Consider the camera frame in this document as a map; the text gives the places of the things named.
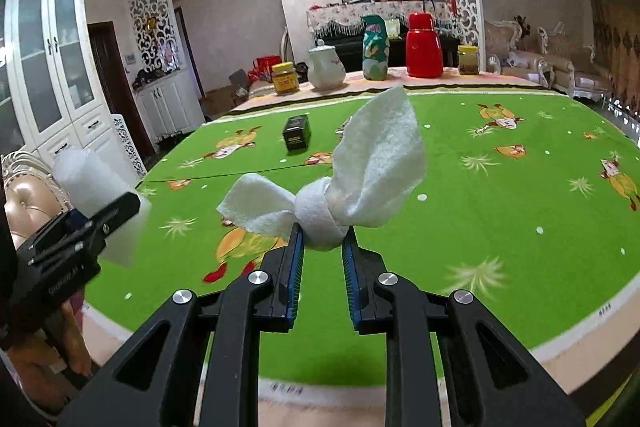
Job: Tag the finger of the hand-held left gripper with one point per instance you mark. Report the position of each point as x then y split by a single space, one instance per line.
75 239
72 219

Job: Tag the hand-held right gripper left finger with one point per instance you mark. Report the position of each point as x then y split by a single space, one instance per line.
298 279

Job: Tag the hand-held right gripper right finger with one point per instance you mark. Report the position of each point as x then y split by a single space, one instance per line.
350 289

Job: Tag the white foam sheet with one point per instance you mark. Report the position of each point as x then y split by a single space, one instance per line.
92 182

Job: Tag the white knotted cloth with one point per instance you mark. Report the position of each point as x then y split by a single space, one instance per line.
375 167

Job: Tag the person's left hand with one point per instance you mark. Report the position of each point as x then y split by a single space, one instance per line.
77 337

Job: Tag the beige tufted chair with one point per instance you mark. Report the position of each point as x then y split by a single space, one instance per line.
30 202

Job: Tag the white lattice panel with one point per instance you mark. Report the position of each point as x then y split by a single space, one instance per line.
129 144

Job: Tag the green printed tablecloth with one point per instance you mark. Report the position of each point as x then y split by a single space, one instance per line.
475 232

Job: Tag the small black box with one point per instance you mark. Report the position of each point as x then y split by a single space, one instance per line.
296 134

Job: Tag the tall white glass-door cabinet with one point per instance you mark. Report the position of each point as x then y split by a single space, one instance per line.
55 72

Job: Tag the dark wooden door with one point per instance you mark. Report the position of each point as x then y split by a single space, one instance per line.
107 72

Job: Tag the low white cabinet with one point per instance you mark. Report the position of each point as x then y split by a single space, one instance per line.
170 102

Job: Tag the white teapot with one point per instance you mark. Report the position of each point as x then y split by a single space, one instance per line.
326 69

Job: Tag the red gift bag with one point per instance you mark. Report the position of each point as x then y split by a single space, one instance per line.
265 67

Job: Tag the narrow white lattice screen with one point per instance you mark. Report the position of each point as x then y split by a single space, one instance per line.
150 7

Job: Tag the black upright piano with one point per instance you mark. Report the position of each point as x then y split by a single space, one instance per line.
350 44

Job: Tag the green snack bag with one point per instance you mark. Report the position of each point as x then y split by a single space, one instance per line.
376 49

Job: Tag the red thermos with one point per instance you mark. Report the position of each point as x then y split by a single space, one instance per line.
424 49

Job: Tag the small jar with yellow lid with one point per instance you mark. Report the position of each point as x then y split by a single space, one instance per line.
468 62

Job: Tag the yellow green packet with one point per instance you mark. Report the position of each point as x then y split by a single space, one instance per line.
392 29

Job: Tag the floral fringed piano cover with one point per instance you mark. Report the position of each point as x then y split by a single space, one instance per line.
340 14

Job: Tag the ornate white sofa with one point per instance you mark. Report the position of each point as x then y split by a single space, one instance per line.
550 62

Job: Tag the brown patterned curtain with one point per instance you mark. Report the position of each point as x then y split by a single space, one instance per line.
615 47

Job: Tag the wall thermostat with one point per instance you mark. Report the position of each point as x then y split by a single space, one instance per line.
130 58

